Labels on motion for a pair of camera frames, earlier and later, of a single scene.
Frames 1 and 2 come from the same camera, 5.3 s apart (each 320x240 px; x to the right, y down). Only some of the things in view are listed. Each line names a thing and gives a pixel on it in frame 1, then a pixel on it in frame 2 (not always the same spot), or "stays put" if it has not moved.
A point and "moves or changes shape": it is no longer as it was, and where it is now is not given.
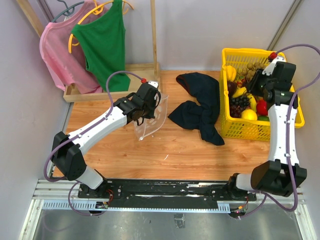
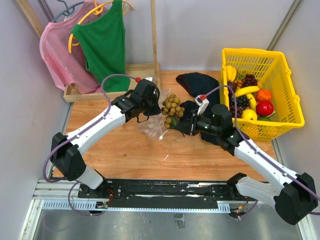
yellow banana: x=243 y=90 stays put
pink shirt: x=64 y=54 stays put
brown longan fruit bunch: x=249 y=71 to x=171 y=110
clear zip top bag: x=145 y=127 moves or changes shape
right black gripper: x=251 y=86 to x=188 y=126
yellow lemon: x=249 y=114 stays put
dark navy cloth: x=204 y=117 stays put
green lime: x=263 y=118 stays put
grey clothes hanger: x=68 y=9 stays put
